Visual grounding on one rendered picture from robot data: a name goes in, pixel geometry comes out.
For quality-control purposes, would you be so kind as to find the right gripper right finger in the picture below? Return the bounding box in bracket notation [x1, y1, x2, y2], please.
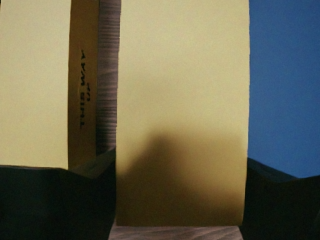
[238, 157, 320, 240]

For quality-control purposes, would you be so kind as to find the yellow cardboard carton side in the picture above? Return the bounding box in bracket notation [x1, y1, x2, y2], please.
[116, 0, 249, 227]
[0, 0, 99, 169]

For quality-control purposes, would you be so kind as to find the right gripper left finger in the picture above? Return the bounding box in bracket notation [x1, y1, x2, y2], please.
[0, 147, 116, 240]

